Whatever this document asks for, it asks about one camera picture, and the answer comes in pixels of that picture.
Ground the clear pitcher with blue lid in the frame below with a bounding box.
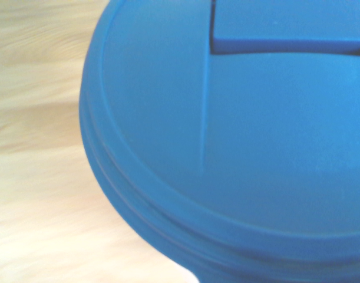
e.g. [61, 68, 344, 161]
[78, 0, 360, 283]

